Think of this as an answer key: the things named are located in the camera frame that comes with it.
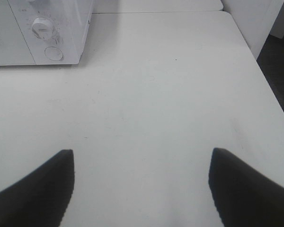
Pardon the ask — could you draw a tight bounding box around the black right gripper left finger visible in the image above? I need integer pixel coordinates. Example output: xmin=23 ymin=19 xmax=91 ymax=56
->
xmin=0 ymin=149 xmax=74 ymax=227

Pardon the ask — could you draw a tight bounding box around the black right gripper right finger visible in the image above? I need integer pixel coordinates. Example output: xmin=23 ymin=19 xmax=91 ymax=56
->
xmin=208 ymin=148 xmax=284 ymax=227

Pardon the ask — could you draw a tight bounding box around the round white door button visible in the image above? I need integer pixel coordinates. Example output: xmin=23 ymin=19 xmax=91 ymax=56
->
xmin=44 ymin=47 xmax=63 ymax=61

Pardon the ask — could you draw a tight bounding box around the white microwave door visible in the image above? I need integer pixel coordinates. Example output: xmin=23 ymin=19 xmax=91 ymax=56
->
xmin=0 ymin=0 xmax=35 ymax=66

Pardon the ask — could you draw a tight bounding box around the white timer knob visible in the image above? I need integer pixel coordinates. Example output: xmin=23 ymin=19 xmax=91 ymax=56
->
xmin=31 ymin=17 xmax=56 ymax=40

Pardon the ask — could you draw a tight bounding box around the white microwave oven body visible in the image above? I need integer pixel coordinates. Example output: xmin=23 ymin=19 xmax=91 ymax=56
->
xmin=0 ymin=0 xmax=93 ymax=66

